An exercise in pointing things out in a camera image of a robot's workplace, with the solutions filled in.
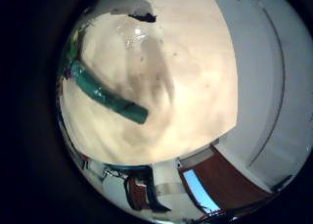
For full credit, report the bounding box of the colourful artificial flower bouquet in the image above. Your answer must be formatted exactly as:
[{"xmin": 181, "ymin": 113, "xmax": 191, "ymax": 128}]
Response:
[{"xmin": 58, "ymin": 22, "xmax": 150, "ymax": 125}]

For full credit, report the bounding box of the teal striped strip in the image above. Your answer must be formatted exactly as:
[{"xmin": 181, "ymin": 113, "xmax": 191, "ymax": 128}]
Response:
[{"xmin": 103, "ymin": 164, "xmax": 152, "ymax": 172}]

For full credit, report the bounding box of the brown door with frosted glass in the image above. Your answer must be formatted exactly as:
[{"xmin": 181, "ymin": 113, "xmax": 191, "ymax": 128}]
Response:
[{"xmin": 178, "ymin": 145, "xmax": 277, "ymax": 218}]

